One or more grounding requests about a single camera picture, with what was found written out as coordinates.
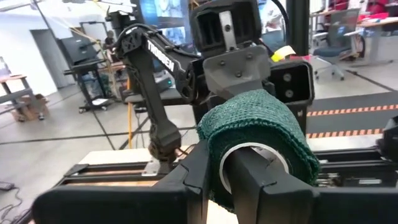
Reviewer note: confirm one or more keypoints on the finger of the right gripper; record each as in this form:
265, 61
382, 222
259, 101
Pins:
236, 74

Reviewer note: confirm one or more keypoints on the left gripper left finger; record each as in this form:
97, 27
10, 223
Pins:
124, 207

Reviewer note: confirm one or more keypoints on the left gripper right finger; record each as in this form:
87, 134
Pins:
311, 207

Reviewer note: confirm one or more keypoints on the green elastic bandage roll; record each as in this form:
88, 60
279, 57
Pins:
255, 115

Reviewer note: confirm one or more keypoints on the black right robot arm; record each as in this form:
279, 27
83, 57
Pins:
149, 81

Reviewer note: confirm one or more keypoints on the lit computer screen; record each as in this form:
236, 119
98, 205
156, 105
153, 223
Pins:
168, 9

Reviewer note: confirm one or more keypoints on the person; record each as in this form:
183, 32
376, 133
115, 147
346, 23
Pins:
109, 40

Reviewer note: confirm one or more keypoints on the grey office chair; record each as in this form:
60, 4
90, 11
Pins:
335, 40

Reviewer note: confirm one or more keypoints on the black orange striped floor mat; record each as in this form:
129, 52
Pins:
351, 102

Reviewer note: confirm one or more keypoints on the black monitor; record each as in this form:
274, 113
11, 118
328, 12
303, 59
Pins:
77, 49

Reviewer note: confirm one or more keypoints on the wooden background table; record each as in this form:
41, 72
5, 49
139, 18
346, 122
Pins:
15, 85

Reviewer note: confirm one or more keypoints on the black aluminium table frame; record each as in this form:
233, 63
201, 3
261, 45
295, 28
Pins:
102, 180

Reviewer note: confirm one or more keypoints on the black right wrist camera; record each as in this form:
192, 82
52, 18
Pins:
292, 84

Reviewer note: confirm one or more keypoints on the black vertical frame post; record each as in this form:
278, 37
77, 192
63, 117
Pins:
298, 25

